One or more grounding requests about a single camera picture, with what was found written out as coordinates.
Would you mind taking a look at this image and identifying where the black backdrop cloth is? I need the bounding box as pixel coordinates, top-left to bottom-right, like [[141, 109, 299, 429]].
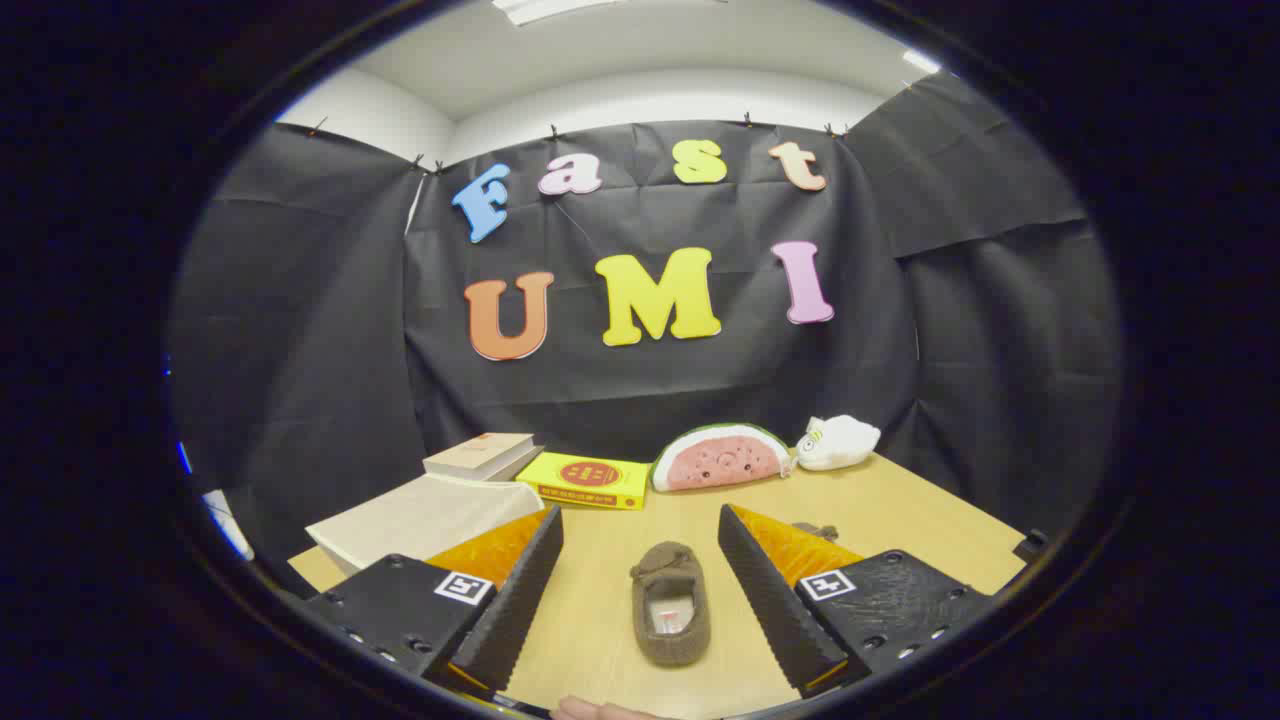
[[168, 70, 1126, 601]]

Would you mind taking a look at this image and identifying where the white plush toy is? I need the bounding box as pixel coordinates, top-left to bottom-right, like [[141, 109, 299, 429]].
[[795, 414, 882, 472]]

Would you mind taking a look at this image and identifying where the watermelon slice plush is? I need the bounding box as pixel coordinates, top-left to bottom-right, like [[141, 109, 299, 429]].
[[650, 422, 793, 493]]

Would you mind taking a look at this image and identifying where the grey book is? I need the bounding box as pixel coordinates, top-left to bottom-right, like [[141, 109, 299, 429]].
[[480, 447, 546, 483]]

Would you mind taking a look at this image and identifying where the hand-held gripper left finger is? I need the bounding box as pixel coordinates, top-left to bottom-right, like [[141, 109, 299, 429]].
[[295, 505, 566, 701]]

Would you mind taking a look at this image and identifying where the yellow book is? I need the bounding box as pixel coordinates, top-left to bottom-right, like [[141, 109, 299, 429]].
[[515, 451, 653, 511]]

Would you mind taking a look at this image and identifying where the cream fabric storage box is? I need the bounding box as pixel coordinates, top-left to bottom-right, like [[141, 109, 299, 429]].
[[305, 472, 553, 579]]

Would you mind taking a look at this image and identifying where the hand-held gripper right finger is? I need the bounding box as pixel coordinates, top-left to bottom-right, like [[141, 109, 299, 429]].
[[717, 503, 996, 701]]

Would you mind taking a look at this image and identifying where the white panel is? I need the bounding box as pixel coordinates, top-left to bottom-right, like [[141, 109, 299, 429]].
[[200, 488, 256, 561]]

